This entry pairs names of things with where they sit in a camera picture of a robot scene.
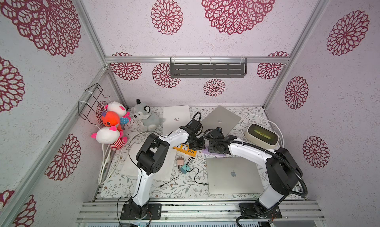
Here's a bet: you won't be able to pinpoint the teal charger plug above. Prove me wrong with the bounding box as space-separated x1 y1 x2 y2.
180 164 191 175

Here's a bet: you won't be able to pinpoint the black cable of pink charger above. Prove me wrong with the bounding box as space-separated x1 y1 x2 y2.
159 166 182 188

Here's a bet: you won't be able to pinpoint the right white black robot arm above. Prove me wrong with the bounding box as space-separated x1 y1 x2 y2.
203 128 308 227

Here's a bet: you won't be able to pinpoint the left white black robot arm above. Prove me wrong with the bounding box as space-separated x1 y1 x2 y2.
119 119 202 220

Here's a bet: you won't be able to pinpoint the white laptop with red logo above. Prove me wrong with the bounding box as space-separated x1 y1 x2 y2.
162 105 191 135

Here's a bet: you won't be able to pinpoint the silver laptop rear right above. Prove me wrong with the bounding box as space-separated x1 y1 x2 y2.
201 106 241 136

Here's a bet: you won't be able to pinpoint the silver apple laptop front right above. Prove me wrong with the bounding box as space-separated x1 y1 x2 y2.
206 157 264 194

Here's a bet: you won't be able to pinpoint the white laptop front left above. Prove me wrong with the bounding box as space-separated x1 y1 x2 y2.
119 144 177 182

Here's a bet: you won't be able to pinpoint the purple power strip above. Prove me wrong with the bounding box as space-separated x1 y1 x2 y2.
202 149 226 157

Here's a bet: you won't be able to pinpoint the orange power strip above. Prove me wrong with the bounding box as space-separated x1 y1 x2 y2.
173 144 197 158

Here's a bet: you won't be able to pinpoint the cream box with green display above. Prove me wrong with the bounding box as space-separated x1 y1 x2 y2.
244 124 279 150

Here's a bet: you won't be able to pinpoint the grey husky plush toy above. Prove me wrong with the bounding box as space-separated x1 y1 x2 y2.
134 99 165 132

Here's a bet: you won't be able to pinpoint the white pink plush upper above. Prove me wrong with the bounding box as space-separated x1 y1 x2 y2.
105 101 130 118

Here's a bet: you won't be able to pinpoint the white plush striped legs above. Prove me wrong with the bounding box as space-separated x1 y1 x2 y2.
91 126 128 150

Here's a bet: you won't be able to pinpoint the grey metal wall shelf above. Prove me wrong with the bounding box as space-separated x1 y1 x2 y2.
169 57 247 78

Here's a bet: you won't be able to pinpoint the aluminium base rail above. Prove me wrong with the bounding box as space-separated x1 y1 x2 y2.
75 199 325 225

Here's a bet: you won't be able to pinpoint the black wire wall basket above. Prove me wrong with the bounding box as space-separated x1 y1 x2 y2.
77 83 110 126

